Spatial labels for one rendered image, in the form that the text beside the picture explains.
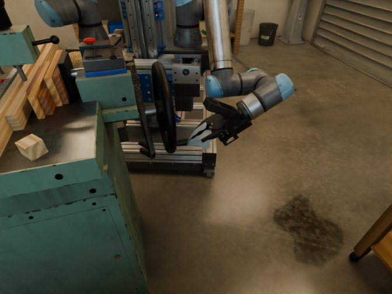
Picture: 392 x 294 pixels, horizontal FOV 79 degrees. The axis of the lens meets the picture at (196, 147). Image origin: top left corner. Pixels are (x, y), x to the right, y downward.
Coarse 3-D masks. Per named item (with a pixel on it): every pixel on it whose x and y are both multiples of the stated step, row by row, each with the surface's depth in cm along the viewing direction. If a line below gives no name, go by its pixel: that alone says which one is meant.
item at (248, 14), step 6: (246, 12) 346; (252, 12) 348; (246, 18) 352; (252, 18) 355; (246, 24) 358; (252, 24) 366; (246, 30) 363; (240, 36) 369; (246, 36) 369; (240, 42) 375; (246, 42) 375
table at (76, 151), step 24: (48, 120) 56; (72, 120) 56; (96, 120) 56; (120, 120) 66; (48, 144) 49; (72, 144) 49; (96, 144) 49; (0, 168) 44; (24, 168) 44; (48, 168) 44; (72, 168) 46; (96, 168) 48; (0, 192) 45; (24, 192) 46
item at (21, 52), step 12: (24, 24) 56; (0, 36) 51; (12, 36) 51; (24, 36) 52; (0, 48) 52; (12, 48) 53; (24, 48) 53; (36, 48) 58; (0, 60) 53; (12, 60) 54; (24, 60) 55; (36, 60) 57
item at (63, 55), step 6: (66, 54) 62; (60, 60) 59; (66, 60) 61; (60, 66) 58; (66, 66) 60; (72, 66) 66; (60, 72) 59; (66, 72) 59; (72, 72) 62; (66, 78) 60; (72, 78) 63; (66, 84) 60; (72, 84) 62; (72, 90) 62; (72, 96) 63
